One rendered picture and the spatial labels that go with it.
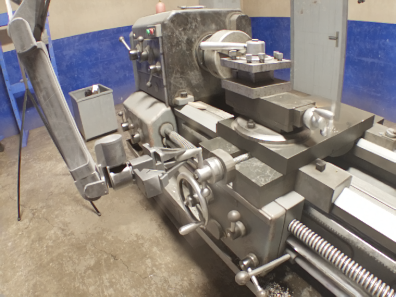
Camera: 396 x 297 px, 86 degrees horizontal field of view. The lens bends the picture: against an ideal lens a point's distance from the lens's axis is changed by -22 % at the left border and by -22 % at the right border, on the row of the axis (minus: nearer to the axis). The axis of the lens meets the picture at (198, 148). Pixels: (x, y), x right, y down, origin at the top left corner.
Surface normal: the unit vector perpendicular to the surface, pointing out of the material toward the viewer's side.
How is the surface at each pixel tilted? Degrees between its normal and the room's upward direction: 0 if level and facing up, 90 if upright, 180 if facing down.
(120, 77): 90
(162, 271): 0
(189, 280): 0
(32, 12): 82
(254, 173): 0
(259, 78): 90
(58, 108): 81
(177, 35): 90
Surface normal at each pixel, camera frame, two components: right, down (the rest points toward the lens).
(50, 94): 0.41, 0.25
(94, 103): 0.59, 0.33
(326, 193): -0.86, 0.29
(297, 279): -0.07, -0.88
